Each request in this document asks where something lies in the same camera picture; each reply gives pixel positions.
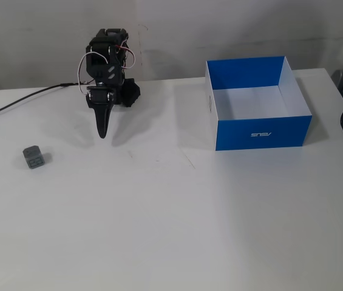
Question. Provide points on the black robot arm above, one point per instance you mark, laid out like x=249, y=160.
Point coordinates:
x=103, y=71

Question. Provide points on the gray block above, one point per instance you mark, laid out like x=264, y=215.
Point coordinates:
x=33, y=157

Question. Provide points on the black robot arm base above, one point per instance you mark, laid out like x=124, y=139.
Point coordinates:
x=131, y=92

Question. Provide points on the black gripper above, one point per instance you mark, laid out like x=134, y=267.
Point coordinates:
x=99, y=97

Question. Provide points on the blue and white box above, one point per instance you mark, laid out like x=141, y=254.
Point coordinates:
x=259, y=133

